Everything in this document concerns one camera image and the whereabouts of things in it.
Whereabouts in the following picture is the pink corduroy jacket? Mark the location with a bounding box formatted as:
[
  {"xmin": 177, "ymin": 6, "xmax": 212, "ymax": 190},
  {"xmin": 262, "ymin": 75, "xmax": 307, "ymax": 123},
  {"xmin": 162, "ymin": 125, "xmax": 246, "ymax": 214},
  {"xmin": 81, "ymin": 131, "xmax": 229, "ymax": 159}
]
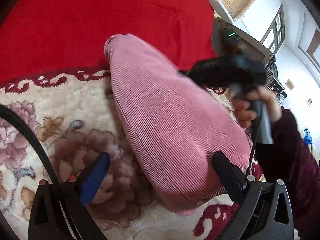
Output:
[{"xmin": 104, "ymin": 34, "xmax": 252, "ymax": 216}]

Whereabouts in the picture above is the dark maroon sleeve forearm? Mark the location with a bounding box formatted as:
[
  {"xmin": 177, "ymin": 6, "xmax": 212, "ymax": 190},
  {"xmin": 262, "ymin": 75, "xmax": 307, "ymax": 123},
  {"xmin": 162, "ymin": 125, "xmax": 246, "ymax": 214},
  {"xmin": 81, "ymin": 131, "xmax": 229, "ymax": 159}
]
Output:
[{"xmin": 255, "ymin": 109, "xmax": 320, "ymax": 239}]

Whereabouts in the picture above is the person's right hand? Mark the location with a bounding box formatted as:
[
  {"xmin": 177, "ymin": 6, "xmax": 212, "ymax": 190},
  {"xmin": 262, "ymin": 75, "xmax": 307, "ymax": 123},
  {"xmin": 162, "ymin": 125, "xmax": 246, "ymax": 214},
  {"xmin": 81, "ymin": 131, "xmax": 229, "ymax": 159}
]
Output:
[{"xmin": 227, "ymin": 86, "xmax": 282, "ymax": 128}]

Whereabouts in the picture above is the dark brown sofa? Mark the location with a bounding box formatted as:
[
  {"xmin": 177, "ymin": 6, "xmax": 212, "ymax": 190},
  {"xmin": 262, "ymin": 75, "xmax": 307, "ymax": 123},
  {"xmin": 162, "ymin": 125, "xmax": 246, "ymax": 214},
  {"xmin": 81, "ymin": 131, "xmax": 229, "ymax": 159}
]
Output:
[{"xmin": 211, "ymin": 17, "xmax": 273, "ymax": 66}]

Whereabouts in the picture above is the floral red beige blanket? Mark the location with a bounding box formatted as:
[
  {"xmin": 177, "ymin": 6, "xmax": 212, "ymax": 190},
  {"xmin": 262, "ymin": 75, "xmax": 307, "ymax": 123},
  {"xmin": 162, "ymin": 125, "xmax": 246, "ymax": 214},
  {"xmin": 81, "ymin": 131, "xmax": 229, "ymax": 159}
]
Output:
[{"xmin": 1, "ymin": 68, "xmax": 237, "ymax": 239}]

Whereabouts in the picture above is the red blanket on sofa back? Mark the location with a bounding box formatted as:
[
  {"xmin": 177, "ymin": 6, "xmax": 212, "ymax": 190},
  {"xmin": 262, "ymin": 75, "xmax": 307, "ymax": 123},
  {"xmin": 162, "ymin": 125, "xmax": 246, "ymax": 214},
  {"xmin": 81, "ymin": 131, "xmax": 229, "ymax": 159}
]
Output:
[{"xmin": 1, "ymin": 0, "xmax": 215, "ymax": 82}]

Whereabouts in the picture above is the black cable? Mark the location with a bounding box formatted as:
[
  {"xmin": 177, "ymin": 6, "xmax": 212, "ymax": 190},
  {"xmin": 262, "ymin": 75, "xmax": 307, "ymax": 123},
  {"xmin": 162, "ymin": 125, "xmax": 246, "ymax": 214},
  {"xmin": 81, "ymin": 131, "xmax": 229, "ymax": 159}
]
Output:
[{"xmin": 0, "ymin": 103, "xmax": 60, "ymax": 184}]

